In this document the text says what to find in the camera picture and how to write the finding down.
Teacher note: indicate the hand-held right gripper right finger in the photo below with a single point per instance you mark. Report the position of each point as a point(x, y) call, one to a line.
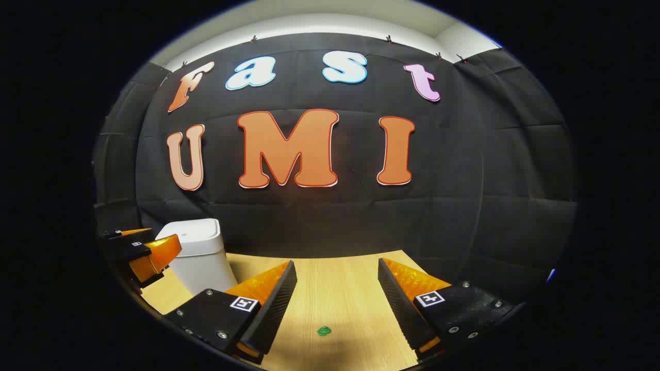
point(399, 304)

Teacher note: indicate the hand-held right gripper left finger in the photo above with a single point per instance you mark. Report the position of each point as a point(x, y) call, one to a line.
point(276, 304)

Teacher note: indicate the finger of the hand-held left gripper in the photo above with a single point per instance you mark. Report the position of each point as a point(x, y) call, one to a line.
point(154, 257)
point(126, 239)

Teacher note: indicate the green paper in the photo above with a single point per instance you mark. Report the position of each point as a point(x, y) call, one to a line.
point(324, 331)

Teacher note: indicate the white desktop garbage bin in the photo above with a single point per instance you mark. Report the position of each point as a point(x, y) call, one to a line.
point(198, 257)

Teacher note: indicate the wooden desktop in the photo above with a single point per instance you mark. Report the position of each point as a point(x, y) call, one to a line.
point(335, 288)

